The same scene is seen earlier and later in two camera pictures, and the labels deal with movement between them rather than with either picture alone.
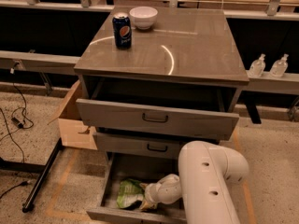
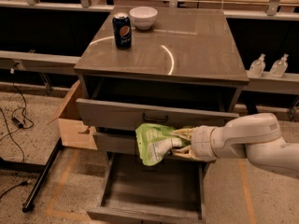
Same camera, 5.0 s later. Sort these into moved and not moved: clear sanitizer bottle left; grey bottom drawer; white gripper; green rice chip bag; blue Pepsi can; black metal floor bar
Moved: white gripper; green rice chip bag
Not moved: blue Pepsi can; grey bottom drawer; black metal floor bar; clear sanitizer bottle left
